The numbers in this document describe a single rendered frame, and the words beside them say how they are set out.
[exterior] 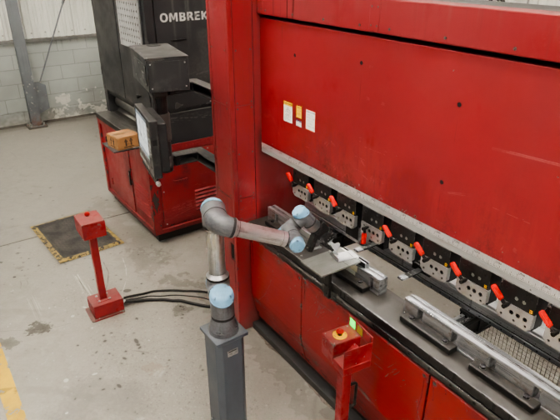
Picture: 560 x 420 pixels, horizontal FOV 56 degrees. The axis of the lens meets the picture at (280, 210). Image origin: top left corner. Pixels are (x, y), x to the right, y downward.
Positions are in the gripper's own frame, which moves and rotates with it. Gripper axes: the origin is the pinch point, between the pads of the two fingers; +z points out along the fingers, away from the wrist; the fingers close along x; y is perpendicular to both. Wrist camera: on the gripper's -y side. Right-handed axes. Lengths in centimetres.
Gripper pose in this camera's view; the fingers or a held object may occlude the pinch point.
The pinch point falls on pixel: (332, 251)
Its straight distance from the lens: 282.4
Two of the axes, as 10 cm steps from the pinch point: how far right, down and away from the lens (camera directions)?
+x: -3.8, -4.2, 8.3
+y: 7.1, -7.0, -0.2
